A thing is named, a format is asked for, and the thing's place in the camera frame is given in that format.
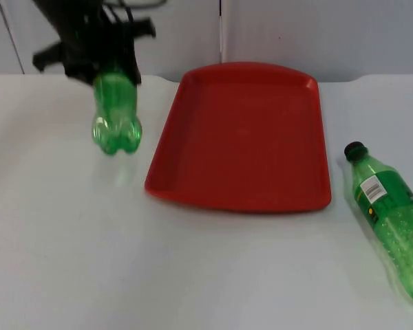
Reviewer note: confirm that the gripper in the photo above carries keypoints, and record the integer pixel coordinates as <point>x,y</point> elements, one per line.
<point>89,44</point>

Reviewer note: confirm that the red tray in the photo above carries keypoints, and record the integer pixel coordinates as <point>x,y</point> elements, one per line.
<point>239,137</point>

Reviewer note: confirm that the green plastic bottle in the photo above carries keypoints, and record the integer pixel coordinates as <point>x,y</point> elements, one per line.
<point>389,213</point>
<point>115,113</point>

